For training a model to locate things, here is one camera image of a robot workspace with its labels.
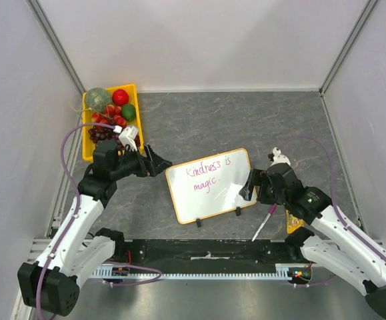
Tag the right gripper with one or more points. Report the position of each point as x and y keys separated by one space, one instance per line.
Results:
x=259 y=184

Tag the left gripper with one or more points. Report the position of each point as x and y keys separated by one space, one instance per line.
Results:
x=152 y=164

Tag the pink capped whiteboard marker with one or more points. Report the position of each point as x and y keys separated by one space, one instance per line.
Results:
x=267 y=217

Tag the yellow framed whiteboard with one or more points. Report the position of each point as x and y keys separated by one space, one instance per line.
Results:
x=209 y=186

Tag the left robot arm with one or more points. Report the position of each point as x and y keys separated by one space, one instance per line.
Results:
x=52 y=283

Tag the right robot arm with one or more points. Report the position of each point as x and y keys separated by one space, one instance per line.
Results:
x=333 y=241

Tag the yellow candy packet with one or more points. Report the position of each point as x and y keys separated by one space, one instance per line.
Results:
x=292 y=222

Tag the dark green lime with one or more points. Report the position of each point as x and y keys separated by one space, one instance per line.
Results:
x=128 y=112

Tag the purple grape bunch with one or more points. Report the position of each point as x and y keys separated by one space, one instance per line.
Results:
x=105 y=132

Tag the yellow plastic bin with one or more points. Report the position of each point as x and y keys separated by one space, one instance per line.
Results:
x=87 y=145

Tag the red apple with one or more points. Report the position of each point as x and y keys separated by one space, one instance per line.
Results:
x=120 y=97

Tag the green melon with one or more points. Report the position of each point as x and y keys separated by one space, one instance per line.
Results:
x=97 y=99

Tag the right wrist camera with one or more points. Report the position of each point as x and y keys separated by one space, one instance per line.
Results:
x=276 y=157

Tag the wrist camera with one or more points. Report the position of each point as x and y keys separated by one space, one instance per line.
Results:
x=126 y=136
x=276 y=157

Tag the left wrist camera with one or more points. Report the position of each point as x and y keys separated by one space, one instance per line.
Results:
x=126 y=136

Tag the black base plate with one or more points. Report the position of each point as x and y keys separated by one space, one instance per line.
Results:
x=200 y=256

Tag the white cable duct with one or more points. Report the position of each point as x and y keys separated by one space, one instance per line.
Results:
x=281 y=273

